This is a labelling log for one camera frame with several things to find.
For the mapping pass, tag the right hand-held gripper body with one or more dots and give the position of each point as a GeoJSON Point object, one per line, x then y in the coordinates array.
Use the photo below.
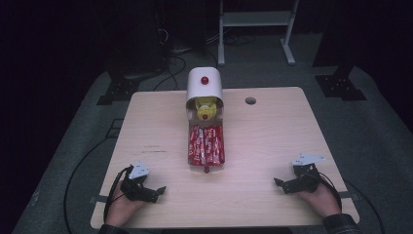
{"type": "Point", "coordinates": [303, 180]}

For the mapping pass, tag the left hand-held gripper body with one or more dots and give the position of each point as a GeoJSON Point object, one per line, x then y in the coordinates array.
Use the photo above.
{"type": "Point", "coordinates": [138, 188]}

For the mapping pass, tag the person's left hand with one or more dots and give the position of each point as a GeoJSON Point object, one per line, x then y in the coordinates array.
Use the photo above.
{"type": "Point", "coordinates": [123, 208]}

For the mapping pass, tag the person's right hand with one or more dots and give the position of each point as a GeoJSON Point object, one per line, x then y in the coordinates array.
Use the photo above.
{"type": "Point", "coordinates": [319, 200]}

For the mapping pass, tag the red snack packets bundle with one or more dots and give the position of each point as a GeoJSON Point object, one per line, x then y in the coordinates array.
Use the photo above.
{"type": "Point", "coordinates": [206, 166]}

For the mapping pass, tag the pile of red snack packets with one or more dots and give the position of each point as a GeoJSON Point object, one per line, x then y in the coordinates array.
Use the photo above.
{"type": "Point", "coordinates": [206, 144]}

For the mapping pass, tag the black stand base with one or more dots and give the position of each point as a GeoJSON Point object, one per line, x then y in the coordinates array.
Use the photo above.
{"type": "Point", "coordinates": [339, 86]}
{"type": "Point", "coordinates": [119, 91]}

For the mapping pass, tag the white storage box, red knob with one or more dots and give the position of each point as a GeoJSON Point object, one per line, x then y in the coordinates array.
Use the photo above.
{"type": "Point", "coordinates": [204, 85]}

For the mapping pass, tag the grey metal table bracket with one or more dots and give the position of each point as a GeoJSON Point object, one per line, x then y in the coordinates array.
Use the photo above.
{"type": "Point", "coordinates": [97, 199]}
{"type": "Point", "coordinates": [350, 195]}

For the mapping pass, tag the white metal table frame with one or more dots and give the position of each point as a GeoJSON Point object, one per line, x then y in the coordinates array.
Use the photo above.
{"type": "Point", "coordinates": [256, 19]}

